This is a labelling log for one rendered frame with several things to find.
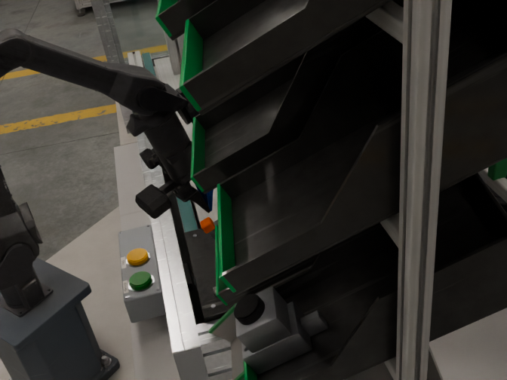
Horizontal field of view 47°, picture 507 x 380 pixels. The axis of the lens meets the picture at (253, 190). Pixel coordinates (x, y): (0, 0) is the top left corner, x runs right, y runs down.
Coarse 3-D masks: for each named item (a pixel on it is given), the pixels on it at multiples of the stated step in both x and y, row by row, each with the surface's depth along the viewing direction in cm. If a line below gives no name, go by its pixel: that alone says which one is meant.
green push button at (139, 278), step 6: (132, 276) 107; (138, 276) 107; (144, 276) 107; (150, 276) 107; (132, 282) 106; (138, 282) 106; (144, 282) 105; (150, 282) 106; (132, 288) 106; (138, 288) 105; (144, 288) 106
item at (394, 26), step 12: (372, 12) 38; (384, 12) 37; (396, 12) 36; (384, 24) 37; (396, 24) 35; (396, 36) 36; (492, 180) 61; (504, 180) 61; (504, 192) 60; (396, 216) 45; (396, 228) 44; (396, 240) 44
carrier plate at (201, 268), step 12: (192, 240) 114; (204, 240) 114; (192, 252) 111; (204, 252) 111; (192, 264) 108; (204, 264) 108; (204, 276) 105; (204, 288) 103; (204, 300) 100; (216, 300) 100; (204, 312) 98; (216, 312) 97
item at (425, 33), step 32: (416, 0) 31; (448, 0) 31; (416, 32) 32; (448, 32) 32; (416, 64) 33; (416, 96) 34; (416, 128) 35; (416, 160) 37; (416, 192) 38; (416, 224) 40; (416, 256) 41; (416, 288) 43; (416, 320) 45; (416, 352) 48
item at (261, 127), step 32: (352, 32) 51; (288, 64) 65; (320, 64) 52; (256, 96) 67; (288, 96) 54; (192, 128) 66; (224, 128) 67; (256, 128) 62; (288, 128) 55; (192, 160) 60; (224, 160) 57; (256, 160) 57
